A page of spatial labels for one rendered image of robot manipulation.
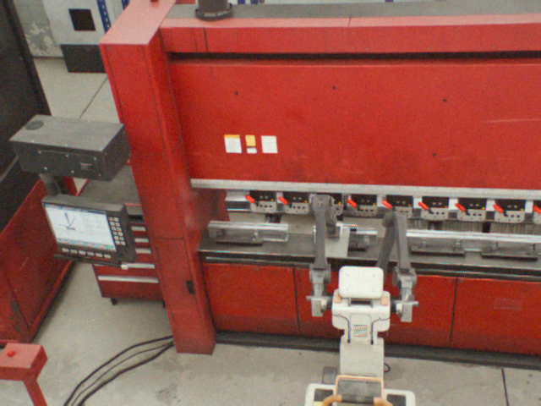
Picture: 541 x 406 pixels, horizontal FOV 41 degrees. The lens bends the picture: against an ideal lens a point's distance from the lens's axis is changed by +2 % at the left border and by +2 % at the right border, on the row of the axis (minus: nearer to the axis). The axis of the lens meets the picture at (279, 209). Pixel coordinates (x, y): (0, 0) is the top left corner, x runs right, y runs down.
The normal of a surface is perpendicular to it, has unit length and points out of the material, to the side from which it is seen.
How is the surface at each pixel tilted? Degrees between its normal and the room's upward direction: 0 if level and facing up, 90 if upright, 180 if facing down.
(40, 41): 90
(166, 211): 90
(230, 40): 90
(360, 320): 82
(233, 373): 0
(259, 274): 90
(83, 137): 0
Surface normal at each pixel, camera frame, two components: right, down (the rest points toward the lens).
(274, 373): -0.07, -0.78
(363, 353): -0.15, 0.51
